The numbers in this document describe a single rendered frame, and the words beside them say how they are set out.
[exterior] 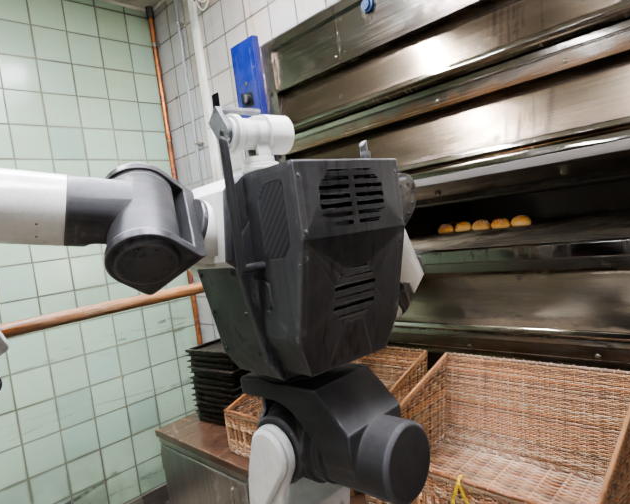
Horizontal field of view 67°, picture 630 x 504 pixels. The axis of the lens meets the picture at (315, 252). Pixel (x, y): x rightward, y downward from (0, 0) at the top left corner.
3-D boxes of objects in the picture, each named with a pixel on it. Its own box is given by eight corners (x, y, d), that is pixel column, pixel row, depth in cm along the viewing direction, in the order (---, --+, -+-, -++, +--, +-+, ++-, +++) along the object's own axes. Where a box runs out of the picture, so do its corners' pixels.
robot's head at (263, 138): (298, 163, 81) (291, 111, 80) (248, 164, 74) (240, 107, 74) (276, 170, 86) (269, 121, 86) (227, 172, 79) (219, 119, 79)
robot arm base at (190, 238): (184, 306, 67) (223, 253, 61) (87, 292, 59) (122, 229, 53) (171, 232, 76) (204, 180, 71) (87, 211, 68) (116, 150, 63)
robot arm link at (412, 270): (440, 280, 111) (412, 209, 98) (420, 324, 105) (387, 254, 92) (397, 275, 119) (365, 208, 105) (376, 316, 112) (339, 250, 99)
